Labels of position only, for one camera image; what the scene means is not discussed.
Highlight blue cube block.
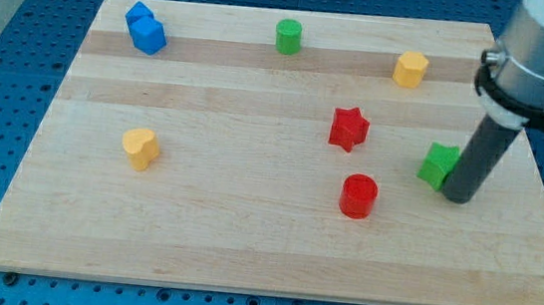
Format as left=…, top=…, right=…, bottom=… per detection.
left=130, top=16, right=167, bottom=55

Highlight wooden board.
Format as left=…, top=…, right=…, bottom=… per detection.
left=0, top=0, right=544, bottom=305

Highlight yellow heart block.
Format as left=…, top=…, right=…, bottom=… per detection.
left=122, top=128, right=160, bottom=171

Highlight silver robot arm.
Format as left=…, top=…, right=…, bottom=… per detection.
left=441, top=0, right=544, bottom=204

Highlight green star block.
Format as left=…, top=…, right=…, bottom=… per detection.
left=416, top=143, right=460, bottom=191

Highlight red cylinder block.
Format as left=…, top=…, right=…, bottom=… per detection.
left=339, top=173, right=379, bottom=219

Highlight blue pentagon block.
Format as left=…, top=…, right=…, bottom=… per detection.
left=125, top=1, right=154, bottom=35

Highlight black clamp ring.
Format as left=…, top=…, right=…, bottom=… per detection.
left=468, top=64, right=544, bottom=138

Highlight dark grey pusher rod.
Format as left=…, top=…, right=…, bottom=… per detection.
left=441, top=114, right=520, bottom=204

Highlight red star block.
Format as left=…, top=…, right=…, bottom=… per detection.
left=328, top=108, right=370, bottom=153

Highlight green cylinder block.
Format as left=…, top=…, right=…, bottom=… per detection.
left=275, top=19, right=303, bottom=55

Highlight yellow hexagon block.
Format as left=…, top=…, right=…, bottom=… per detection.
left=393, top=51, right=429, bottom=89

